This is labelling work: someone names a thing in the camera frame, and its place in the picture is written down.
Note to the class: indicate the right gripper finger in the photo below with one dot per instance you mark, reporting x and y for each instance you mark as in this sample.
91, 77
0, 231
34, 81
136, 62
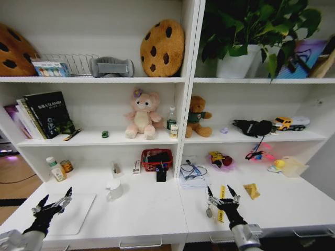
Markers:
235, 197
214, 202

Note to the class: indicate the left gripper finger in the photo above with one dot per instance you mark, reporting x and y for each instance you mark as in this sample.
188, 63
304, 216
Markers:
40, 205
64, 201

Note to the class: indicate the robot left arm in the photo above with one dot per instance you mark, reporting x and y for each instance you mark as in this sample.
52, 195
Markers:
18, 241

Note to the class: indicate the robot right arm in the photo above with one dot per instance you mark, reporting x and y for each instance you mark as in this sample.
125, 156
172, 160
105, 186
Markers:
246, 238

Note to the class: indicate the silver oval metal piece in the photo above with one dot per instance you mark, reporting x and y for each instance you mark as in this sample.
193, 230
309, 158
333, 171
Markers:
209, 211

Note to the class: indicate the yellow printed strip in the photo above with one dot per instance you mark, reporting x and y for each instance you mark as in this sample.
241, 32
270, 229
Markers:
222, 192

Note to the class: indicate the white flat mat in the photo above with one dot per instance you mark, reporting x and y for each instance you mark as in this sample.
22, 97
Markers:
73, 211

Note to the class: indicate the yellow crumpled wrapper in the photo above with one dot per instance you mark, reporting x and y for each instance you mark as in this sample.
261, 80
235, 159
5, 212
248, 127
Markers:
251, 191

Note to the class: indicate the pale yellow bottle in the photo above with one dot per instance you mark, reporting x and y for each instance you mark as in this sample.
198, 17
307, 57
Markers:
59, 174

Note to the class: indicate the orange can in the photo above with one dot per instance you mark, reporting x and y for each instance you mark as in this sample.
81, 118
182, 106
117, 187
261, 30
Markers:
67, 166

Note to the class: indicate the white bottle green label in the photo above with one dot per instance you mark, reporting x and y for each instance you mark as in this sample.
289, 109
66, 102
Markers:
51, 163

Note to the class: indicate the yellow snack packet red toy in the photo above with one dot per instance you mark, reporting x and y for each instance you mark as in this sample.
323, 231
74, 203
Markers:
220, 160

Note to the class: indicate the black glasses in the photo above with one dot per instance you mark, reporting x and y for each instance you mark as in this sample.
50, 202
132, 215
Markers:
253, 155

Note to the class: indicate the white mug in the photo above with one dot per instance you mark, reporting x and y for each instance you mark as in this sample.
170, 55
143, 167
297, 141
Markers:
115, 190

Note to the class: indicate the yellow rubber duck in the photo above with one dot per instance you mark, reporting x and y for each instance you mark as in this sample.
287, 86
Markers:
278, 165

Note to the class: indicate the pink toy pieces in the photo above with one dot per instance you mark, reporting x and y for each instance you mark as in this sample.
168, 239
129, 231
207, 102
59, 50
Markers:
267, 153

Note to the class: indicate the black box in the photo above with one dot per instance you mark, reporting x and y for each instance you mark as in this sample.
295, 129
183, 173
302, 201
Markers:
161, 175

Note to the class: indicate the small clear box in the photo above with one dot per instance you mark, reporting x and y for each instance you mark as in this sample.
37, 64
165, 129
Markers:
116, 170

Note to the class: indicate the clear plastic container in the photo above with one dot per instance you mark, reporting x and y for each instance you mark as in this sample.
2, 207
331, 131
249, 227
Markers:
294, 167

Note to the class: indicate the brown pen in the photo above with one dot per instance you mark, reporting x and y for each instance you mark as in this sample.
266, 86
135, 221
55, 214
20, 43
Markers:
72, 135

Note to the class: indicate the small lilac object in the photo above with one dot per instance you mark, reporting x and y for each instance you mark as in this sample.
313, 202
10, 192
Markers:
224, 130

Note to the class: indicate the black cap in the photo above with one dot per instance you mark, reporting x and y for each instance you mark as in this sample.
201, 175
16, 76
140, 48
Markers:
252, 128

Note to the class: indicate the red plastic basket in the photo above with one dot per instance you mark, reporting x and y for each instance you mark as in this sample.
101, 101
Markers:
146, 165

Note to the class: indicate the small green object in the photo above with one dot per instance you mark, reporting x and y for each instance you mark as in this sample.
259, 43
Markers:
105, 134

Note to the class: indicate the small drink carton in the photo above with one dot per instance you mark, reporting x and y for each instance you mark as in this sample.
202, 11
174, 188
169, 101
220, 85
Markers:
173, 131

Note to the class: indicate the brown teddy bear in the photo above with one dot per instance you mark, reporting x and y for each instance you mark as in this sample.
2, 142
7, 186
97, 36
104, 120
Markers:
198, 117

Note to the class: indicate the black hardcover book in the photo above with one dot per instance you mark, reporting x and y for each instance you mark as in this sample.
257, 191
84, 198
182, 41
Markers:
51, 115

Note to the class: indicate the yellow toy truck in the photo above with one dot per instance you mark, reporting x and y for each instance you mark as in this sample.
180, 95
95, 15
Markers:
284, 123

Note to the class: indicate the clear water bottle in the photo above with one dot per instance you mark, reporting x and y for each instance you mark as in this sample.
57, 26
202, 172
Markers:
171, 117

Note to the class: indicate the white shelf unit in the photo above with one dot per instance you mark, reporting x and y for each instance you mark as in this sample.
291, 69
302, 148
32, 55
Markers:
187, 104

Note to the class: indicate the pink plush toy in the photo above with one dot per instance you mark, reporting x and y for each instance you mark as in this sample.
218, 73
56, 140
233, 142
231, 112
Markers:
142, 117

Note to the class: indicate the white plant pot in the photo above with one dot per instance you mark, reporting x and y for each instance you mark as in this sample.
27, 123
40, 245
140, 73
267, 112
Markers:
235, 65

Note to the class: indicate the pastel printed box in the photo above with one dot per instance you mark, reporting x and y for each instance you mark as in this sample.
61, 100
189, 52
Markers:
51, 68

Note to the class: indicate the grey neck pillow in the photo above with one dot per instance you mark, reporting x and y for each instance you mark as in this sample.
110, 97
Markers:
112, 67

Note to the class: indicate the blue purple picture book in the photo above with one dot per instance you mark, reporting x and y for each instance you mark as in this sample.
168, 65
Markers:
301, 61

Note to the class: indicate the chocolate chip cookie pillow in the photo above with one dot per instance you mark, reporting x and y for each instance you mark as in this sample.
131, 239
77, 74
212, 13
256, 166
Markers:
14, 52
162, 48

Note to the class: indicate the green leafy plant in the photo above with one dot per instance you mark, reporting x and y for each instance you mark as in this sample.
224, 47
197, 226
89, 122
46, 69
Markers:
251, 23

